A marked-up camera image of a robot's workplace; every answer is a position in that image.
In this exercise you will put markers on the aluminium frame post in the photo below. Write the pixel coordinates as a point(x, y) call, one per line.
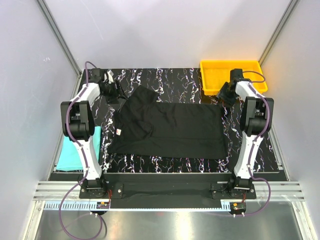
point(292, 5)
point(45, 10)

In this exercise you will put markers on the white slotted cable duct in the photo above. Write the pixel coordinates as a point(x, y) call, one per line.
point(121, 206)

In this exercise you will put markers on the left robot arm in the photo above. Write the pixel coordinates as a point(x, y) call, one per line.
point(78, 125)

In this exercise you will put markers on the black t shirt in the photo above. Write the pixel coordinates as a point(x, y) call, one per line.
point(144, 126)

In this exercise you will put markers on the left aluminium frame post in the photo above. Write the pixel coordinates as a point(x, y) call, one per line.
point(45, 10)

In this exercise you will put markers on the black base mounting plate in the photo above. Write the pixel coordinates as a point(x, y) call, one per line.
point(217, 185)

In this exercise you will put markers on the yellow plastic tray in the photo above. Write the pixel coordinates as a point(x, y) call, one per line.
point(214, 73)

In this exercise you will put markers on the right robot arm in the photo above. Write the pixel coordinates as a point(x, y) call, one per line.
point(255, 123)

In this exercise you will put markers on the folded teal t shirt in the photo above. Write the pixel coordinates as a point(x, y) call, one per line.
point(69, 159)

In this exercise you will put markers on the right aluminium frame post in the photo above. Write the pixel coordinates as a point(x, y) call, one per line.
point(292, 5)

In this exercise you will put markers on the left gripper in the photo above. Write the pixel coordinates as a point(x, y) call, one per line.
point(118, 93)

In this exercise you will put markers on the black marble pattern mat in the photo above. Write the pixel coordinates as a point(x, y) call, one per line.
point(175, 85)

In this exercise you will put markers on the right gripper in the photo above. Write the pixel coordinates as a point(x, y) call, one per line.
point(229, 102)

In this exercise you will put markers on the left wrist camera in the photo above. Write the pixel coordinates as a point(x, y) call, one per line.
point(108, 77)

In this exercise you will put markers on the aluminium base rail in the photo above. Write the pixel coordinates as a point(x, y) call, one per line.
point(56, 190)

